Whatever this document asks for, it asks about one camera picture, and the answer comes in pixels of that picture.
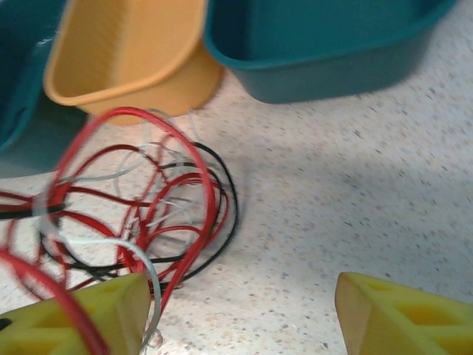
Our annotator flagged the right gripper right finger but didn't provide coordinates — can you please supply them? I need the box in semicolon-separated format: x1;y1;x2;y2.
334;271;473;355

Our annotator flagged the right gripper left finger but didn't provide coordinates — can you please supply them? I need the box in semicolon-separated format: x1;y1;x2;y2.
0;272;152;355

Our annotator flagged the red cable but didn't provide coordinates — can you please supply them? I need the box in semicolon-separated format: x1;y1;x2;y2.
0;142;232;293
0;106;217;355

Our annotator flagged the thick black cable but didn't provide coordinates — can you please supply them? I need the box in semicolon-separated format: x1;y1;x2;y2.
0;142;241;288

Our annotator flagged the teal plastic bin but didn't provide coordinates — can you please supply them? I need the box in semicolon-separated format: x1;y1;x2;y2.
203;0;459;104
0;0;89;175

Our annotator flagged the orange plastic bin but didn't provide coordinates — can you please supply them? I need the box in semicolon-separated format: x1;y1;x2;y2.
43;0;226;126

